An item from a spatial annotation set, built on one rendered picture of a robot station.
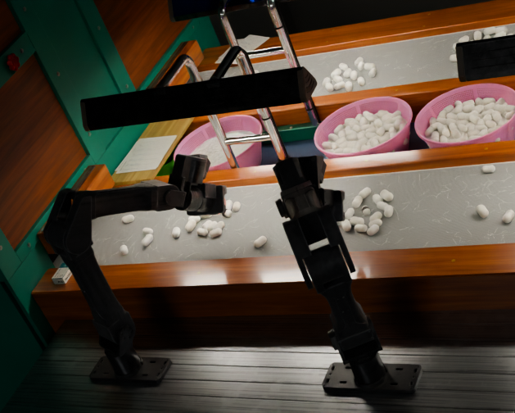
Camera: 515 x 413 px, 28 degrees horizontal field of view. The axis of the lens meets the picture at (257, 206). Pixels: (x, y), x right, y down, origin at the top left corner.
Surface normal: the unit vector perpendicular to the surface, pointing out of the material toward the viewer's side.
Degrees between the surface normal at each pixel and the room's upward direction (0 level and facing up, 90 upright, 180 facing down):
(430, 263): 0
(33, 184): 90
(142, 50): 90
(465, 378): 0
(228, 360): 0
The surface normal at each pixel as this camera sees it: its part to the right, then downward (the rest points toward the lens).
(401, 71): -0.34, -0.78
